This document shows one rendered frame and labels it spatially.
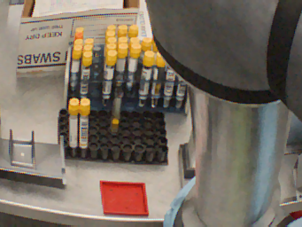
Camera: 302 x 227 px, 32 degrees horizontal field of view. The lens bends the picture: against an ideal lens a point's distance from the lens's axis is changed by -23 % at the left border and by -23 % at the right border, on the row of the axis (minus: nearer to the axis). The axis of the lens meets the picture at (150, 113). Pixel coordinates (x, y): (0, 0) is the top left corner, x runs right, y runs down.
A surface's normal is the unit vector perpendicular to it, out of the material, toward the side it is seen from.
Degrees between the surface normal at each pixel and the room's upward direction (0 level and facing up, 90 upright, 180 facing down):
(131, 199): 0
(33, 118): 0
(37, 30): 91
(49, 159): 0
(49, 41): 87
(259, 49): 103
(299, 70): 93
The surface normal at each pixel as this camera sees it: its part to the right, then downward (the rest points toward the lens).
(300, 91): -0.68, 0.62
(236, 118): -0.29, 0.82
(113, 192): 0.11, -0.71
